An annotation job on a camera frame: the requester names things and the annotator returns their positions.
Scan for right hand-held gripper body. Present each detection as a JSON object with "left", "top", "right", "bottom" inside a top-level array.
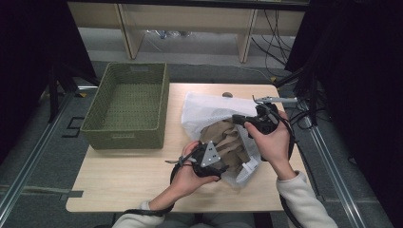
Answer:
[{"left": 252, "top": 95, "right": 299, "bottom": 135}]

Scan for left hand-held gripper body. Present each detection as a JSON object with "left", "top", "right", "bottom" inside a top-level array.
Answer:
[{"left": 190, "top": 141, "right": 228, "bottom": 179}]

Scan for beige garment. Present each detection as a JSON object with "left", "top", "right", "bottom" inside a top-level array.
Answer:
[{"left": 199, "top": 118, "right": 251, "bottom": 175}]

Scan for white mesh laundry bag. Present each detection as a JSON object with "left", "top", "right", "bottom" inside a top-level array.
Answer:
[{"left": 181, "top": 91, "right": 264, "bottom": 188}]

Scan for green woven basket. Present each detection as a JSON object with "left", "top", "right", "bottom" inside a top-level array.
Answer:
[{"left": 80, "top": 62, "right": 170, "bottom": 150}]

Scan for person's right hand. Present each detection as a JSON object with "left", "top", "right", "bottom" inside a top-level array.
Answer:
[{"left": 244, "top": 110, "right": 297, "bottom": 181}]

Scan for person's left hand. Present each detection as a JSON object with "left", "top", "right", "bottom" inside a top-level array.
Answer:
[{"left": 169, "top": 141, "right": 221, "bottom": 200}]

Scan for black metal stand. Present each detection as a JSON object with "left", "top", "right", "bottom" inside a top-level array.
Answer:
[
  {"left": 47, "top": 60, "right": 99, "bottom": 124},
  {"left": 274, "top": 63, "right": 331, "bottom": 127}
]

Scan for person's lap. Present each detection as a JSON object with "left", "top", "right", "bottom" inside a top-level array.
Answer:
[{"left": 158, "top": 212, "right": 258, "bottom": 228}]

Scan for black curtain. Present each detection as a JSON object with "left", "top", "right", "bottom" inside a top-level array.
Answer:
[
  {"left": 284, "top": 0, "right": 403, "bottom": 228},
  {"left": 0, "top": 0, "right": 96, "bottom": 165}
]

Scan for light wooden desk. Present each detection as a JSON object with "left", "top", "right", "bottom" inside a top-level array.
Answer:
[{"left": 67, "top": 0, "right": 307, "bottom": 64}]

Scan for clear plastic clutter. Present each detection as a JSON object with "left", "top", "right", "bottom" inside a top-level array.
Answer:
[{"left": 145, "top": 29, "right": 193, "bottom": 40}]

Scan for grey floor tape strip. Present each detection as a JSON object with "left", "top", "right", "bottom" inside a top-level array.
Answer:
[{"left": 0, "top": 184, "right": 84, "bottom": 200}]

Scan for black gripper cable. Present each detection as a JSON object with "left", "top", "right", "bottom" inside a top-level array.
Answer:
[
  {"left": 123, "top": 142, "right": 203, "bottom": 218},
  {"left": 265, "top": 107, "right": 305, "bottom": 228}
]

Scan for black floor cables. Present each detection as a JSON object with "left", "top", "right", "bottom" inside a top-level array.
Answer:
[{"left": 283, "top": 98, "right": 327, "bottom": 131}]

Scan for dark gripper lanyard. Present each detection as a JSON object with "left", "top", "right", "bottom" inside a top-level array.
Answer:
[{"left": 164, "top": 155, "right": 194, "bottom": 165}]

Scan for hanging black cables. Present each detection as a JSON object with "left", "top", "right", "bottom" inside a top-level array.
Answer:
[{"left": 251, "top": 9, "right": 297, "bottom": 77}]

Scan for aluminium floor rail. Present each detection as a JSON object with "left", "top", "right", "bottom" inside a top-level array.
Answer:
[
  {"left": 0, "top": 85, "right": 99, "bottom": 219},
  {"left": 303, "top": 117, "right": 369, "bottom": 228}
]

